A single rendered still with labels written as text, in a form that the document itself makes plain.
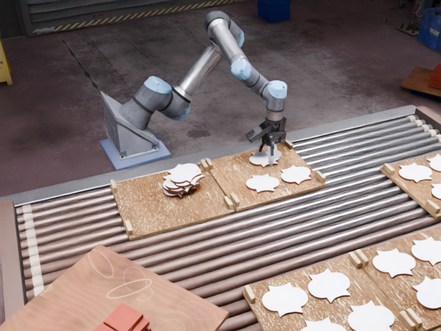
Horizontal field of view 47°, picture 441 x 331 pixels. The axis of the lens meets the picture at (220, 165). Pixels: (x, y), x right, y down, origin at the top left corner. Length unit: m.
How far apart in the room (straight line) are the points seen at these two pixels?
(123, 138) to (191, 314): 1.08
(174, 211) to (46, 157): 2.29
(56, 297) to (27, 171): 2.50
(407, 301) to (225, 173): 0.89
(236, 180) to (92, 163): 2.03
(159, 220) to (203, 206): 0.18
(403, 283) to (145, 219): 0.93
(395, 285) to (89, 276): 0.97
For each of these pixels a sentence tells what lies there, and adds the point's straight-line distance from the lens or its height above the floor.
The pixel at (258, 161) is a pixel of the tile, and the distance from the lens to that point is 2.18.
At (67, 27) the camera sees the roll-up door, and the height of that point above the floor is 0.04.
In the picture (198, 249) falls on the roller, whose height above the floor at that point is 0.91.
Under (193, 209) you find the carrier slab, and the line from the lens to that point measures 1.94.
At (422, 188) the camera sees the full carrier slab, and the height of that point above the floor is 0.94.
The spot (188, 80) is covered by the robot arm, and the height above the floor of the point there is 1.16.
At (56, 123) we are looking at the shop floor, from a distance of 4.55.
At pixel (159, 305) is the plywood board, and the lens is 1.49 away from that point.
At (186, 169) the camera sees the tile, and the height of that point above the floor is 1.02.
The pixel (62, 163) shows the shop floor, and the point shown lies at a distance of 4.01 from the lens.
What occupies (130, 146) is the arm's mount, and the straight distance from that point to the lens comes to 2.34.
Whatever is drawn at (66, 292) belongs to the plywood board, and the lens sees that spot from 1.58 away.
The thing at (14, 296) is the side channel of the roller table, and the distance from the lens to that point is 1.75.
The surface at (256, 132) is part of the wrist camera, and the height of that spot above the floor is 1.10.
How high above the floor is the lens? 2.19
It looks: 35 degrees down
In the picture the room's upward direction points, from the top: straight up
